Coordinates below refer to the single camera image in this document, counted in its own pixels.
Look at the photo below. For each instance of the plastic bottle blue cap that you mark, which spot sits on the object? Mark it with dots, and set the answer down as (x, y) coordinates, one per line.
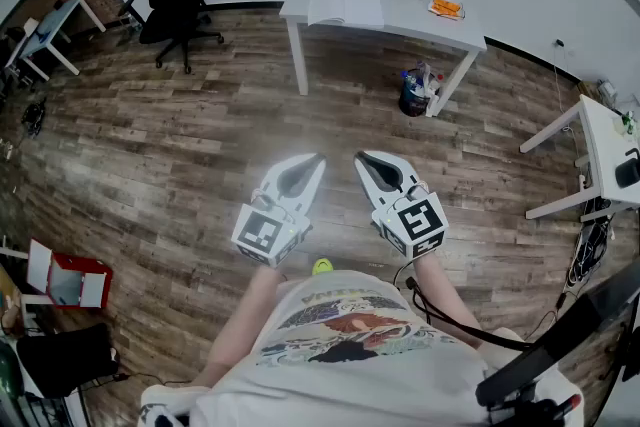
(409, 80)

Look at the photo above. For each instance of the black bag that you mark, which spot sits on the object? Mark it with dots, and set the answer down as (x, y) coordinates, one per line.
(65, 360)

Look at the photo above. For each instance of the white desk blue top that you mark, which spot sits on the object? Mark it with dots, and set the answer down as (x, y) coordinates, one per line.
(50, 27)

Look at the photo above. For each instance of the black wall charger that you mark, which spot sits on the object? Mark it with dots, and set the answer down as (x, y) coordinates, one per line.
(559, 43)

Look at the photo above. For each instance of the red white open box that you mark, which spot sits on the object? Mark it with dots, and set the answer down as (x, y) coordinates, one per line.
(75, 272)

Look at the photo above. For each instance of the small green plant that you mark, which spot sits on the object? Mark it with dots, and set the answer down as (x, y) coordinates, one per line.
(629, 122)

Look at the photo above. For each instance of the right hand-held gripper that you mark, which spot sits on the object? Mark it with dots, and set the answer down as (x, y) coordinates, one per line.
(417, 222)

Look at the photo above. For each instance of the dark green container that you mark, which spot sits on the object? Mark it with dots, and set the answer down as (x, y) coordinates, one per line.
(10, 375)

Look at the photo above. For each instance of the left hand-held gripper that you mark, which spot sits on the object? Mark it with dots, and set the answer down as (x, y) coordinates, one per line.
(260, 232)

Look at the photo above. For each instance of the black mug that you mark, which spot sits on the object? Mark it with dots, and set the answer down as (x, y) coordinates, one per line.
(627, 172)

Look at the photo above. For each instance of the person's left forearm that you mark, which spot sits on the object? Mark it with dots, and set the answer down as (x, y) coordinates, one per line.
(245, 315)

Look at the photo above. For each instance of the person's right forearm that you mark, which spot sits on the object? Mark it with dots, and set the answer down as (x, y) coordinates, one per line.
(440, 295)

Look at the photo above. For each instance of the white printed t-shirt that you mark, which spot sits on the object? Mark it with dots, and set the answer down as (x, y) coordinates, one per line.
(350, 390)

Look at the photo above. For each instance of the black trash bin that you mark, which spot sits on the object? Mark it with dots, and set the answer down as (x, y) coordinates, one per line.
(412, 105)

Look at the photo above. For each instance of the cluttered storage shelf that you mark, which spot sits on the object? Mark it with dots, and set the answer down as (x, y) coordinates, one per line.
(10, 295)

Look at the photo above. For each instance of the orange packet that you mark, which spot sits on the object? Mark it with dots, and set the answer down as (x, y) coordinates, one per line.
(445, 8)

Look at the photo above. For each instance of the yellow covered book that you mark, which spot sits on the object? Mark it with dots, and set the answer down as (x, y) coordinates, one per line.
(345, 7)

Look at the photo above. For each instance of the neon yellow sports shoe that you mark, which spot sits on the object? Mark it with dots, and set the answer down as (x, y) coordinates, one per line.
(322, 266)

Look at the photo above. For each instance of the small white desk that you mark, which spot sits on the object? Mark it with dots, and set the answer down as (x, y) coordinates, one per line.
(607, 155)

